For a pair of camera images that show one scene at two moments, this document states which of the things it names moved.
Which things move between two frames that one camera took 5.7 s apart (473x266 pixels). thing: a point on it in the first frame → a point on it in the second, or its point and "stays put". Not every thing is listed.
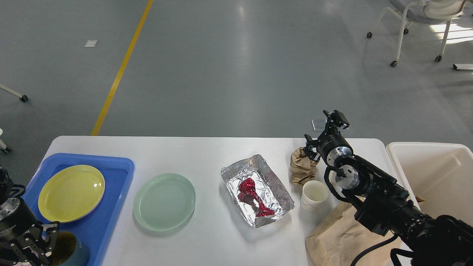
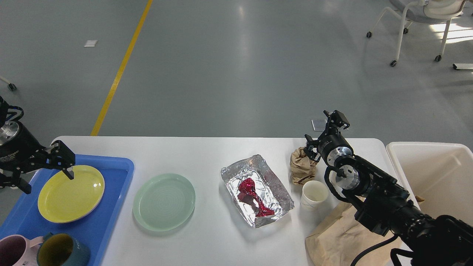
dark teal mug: x=70 y=251 stays put
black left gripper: x=17 y=222 → x=23 y=153
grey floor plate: x=319 y=125 stays put
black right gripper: x=332 y=145 stays put
